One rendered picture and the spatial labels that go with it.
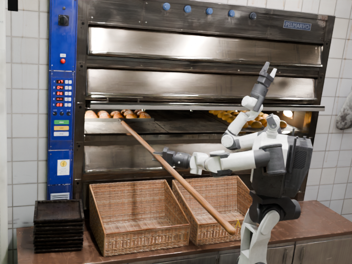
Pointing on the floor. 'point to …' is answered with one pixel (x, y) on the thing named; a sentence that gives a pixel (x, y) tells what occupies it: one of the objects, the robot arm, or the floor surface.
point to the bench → (280, 237)
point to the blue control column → (68, 31)
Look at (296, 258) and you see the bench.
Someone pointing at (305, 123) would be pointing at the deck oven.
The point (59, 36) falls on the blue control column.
